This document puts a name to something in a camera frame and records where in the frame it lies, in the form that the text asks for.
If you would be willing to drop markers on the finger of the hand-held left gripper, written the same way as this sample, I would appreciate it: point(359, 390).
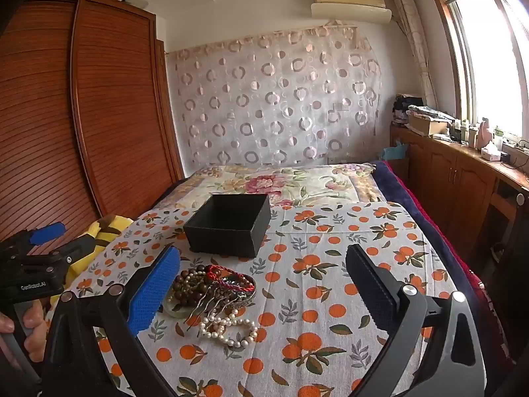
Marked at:
point(47, 233)
point(78, 249)

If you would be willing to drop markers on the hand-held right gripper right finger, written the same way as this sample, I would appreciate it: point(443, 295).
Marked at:
point(372, 285)

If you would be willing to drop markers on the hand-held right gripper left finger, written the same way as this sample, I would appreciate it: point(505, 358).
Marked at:
point(153, 289)

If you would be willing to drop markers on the pale green jade bangle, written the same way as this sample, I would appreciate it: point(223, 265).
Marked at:
point(175, 313)

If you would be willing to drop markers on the silver hair comb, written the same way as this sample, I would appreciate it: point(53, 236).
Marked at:
point(244, 300)

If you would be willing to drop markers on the black box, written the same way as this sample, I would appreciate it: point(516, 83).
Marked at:
point(225, 231)

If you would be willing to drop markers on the person's left hand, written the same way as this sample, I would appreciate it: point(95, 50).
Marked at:
point(34, 331)

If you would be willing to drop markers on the yellow brown striped plush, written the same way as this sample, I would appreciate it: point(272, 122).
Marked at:
point(108, 227)

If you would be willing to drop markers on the navy and red blanket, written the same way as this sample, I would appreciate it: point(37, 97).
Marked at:
point(413, 198)

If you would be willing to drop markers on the wooden side cabinet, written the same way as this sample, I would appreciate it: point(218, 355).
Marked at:
point(454, 186)

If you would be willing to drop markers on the floral blanket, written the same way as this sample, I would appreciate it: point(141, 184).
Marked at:
point(289, 184)

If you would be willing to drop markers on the brown wooden wardrobe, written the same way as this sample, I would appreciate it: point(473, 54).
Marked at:
point(103, 111)

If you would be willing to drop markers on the blue paper bag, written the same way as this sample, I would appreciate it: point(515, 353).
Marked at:
point(396, 151)

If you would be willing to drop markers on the tissue box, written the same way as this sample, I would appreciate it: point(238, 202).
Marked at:
point(491, 153)

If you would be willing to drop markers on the pile of folded clothes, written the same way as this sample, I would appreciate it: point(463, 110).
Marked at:
point(403, 109)

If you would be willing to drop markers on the pink bottle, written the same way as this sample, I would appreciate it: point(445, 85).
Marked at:
point(483, 134)

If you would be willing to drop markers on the white power strip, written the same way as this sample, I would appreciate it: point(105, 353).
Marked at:
point(515, 145)

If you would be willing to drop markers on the sheer circle pattern curtain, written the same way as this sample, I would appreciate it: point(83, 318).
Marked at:
point(268, 111)

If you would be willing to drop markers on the patterned window curtain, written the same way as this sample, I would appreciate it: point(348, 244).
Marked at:
point(415, 41)

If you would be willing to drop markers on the window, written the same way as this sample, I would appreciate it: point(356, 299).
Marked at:
point(487, 49)

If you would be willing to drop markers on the cream wall air conditioner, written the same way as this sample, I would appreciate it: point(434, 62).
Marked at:
point(351, 6)

